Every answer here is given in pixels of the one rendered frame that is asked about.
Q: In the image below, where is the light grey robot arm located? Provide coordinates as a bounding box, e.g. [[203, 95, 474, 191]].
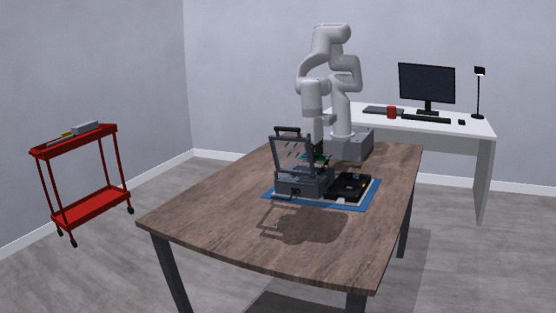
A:
[[295, 23, 363, 138]]

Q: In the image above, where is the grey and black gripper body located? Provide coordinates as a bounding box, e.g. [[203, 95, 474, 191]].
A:
[[302, 116, 324, 145]]

